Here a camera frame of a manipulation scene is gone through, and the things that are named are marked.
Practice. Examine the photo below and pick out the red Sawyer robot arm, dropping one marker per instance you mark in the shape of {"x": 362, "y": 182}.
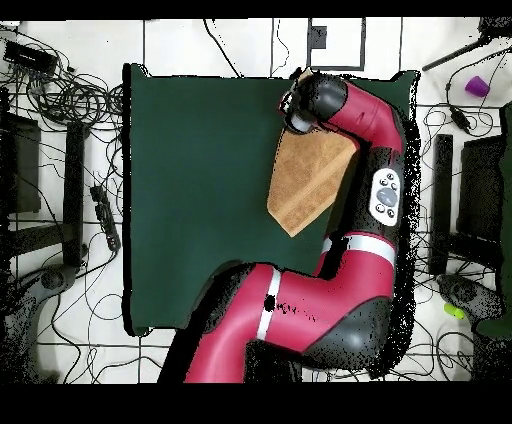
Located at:
{"x": 320, "y": 304}

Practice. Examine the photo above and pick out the dark grey stand foot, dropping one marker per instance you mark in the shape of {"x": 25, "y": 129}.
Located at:
{"x": 52, "y": 278}
{"x": 468, "y": 294}

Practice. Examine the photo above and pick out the black electronics box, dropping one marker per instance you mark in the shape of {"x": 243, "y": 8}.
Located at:
{"x": 28, "y": 58}

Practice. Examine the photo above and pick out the black upright bar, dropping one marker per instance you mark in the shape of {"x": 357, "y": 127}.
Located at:
{"x": 74, "y": 192}
{"x": 443, "y": 192}

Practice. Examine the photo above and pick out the dark green fabric item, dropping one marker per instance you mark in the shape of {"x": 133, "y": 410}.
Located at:
{"x": 507, "y": 200}

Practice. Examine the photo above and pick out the black tripod pole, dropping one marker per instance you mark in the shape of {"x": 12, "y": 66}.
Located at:
{"x": 456, "y": 54}

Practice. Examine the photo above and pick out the orange terry towel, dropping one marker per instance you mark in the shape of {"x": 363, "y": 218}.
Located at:
{"x": 308, "y": 180}

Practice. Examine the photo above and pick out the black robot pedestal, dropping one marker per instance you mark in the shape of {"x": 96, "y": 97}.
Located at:
{"x": 272, "y": 364}

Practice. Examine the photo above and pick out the black cabinet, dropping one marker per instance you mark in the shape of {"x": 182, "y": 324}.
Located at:
{"x": 22, "y": 160}
{"x": 480, "y": 188}

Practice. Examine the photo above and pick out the dark grey square patch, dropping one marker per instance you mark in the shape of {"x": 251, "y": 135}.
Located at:
{"x": 318, "y": 36}

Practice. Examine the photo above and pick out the yellow-green small object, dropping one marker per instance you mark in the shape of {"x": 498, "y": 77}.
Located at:
{"x": 454, "y": 310}

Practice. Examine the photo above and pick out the dark green table cloth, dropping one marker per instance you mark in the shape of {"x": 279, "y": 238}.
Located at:
{"x": 192, "y": 180}

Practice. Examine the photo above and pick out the black power adapter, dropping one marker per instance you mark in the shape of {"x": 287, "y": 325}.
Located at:
{"x": 460, "y": 119}

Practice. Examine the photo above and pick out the purple cup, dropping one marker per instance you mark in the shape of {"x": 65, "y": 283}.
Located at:
{"x": 476, "y": 86}

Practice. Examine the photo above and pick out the black power strip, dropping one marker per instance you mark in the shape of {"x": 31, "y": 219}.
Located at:
{"x": 104, "y": 218}

